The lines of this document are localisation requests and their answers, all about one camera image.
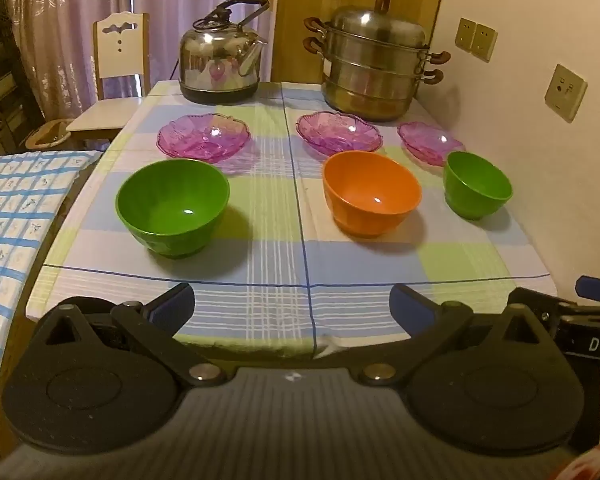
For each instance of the blue patterned cloth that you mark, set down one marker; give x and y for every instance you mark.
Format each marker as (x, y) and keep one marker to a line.
(15, 220)

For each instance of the steel steamer pot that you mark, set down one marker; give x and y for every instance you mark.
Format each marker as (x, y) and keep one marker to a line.
(375, 67)

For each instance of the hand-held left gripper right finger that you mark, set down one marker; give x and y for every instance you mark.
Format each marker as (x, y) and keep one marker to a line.
(410, 310)

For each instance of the orange bowl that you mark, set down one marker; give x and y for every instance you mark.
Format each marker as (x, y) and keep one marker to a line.
(372, 195)

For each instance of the large green bowl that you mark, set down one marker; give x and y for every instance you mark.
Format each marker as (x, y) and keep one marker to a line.
(172, 205)

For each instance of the wicker basket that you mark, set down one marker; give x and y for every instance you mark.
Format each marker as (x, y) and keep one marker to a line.
(47, 135)

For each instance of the purple glass plate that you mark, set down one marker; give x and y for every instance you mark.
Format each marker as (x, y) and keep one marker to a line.
(425, 142)
(330, 132)
(202, 135)

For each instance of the black folding rack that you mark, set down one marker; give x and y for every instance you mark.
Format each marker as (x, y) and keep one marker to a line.
(2, 85)

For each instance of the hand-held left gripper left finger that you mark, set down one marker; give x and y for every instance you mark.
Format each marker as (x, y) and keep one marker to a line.
(172, 307)

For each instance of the large beige wall socket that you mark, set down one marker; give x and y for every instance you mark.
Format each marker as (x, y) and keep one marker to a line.
(565, 92)

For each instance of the red white cloth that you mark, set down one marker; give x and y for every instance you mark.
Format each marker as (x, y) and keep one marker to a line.
(592, 465)

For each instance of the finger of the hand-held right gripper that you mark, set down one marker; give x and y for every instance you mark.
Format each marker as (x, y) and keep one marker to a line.
(555, 305)
(597, 289)

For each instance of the white wooden chair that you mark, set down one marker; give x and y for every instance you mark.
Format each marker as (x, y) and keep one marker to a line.
(120, 47)

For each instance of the checked tablecloth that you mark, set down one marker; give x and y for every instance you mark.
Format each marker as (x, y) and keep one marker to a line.
(270, 260)

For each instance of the small green bowl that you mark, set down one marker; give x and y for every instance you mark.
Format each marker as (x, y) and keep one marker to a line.
(475, 185)

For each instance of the steel kettle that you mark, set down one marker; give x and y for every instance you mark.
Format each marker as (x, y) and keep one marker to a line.
(215, 60)

